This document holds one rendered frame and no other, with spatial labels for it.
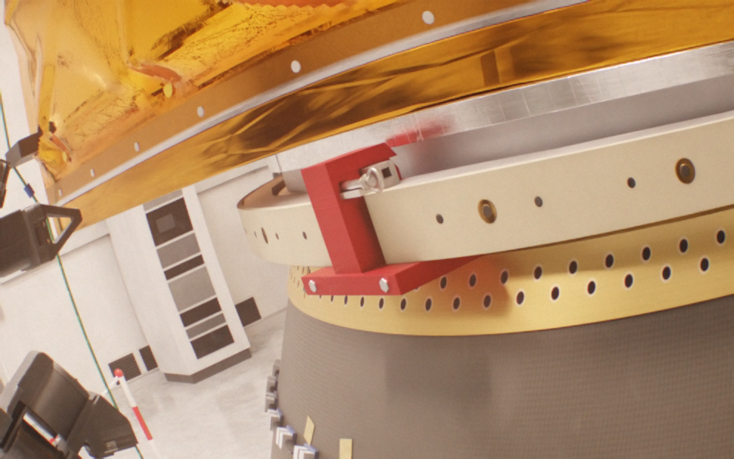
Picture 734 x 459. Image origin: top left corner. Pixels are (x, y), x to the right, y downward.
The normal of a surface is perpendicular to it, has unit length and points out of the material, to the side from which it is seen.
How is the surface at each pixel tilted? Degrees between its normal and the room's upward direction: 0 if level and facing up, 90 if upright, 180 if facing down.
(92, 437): 90
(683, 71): 90
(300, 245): 90
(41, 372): 90
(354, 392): 62
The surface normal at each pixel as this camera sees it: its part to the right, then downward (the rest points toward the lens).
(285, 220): -0.86, 0.34
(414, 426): -0.85, -0.15
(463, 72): -0.69, 0.31
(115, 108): -0.31, 0.86
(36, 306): 0.67, -0.14
